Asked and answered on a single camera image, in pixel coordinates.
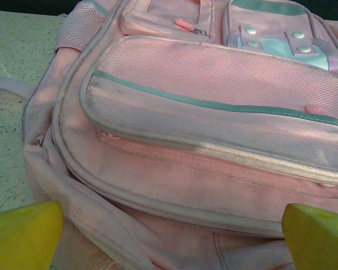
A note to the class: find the pink student backpack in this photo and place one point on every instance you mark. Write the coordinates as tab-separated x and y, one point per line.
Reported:
186	112

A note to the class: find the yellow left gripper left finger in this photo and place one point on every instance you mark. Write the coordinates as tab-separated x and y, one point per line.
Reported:
22	239

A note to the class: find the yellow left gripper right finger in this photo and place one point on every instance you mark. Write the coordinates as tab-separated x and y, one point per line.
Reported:
318	242

